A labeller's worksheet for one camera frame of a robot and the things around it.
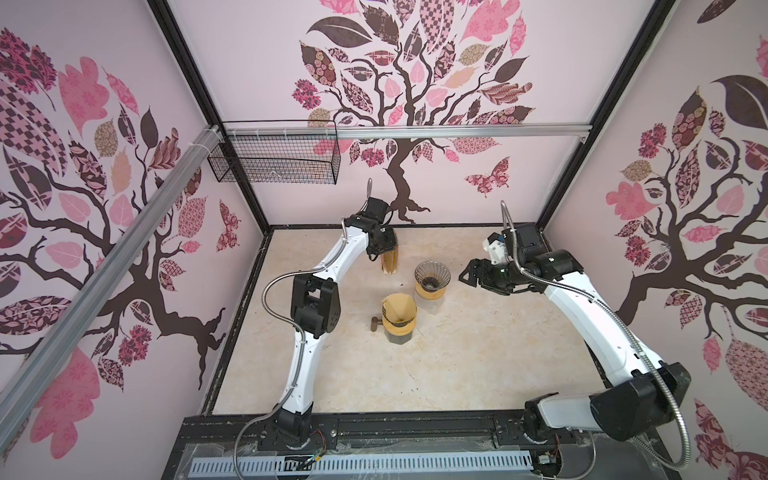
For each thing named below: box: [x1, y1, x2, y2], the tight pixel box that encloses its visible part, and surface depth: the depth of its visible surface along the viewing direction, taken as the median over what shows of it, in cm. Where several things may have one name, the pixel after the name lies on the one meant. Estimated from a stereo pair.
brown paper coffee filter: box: [382, 293, 417, 323], surface depth 82 cm
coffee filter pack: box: [381, 246, 399, 275], surface depth 106 cm
